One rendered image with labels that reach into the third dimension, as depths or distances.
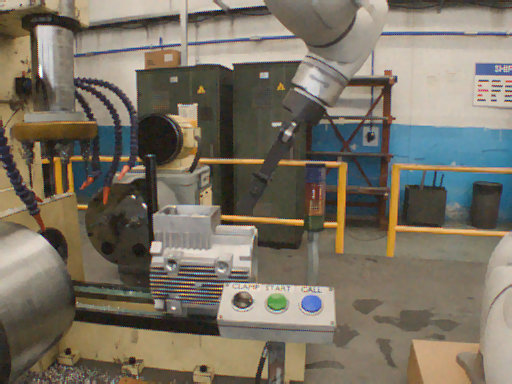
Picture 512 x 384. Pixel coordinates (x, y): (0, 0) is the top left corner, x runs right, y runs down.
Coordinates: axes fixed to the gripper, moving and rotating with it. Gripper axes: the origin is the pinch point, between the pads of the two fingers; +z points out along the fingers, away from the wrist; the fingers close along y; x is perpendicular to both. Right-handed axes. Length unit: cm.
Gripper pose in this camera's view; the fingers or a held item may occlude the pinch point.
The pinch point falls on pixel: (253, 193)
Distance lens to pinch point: 69.6
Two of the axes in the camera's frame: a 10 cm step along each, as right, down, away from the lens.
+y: -1.2, 1.8, -9.8
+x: 8.6, 5.1, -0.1
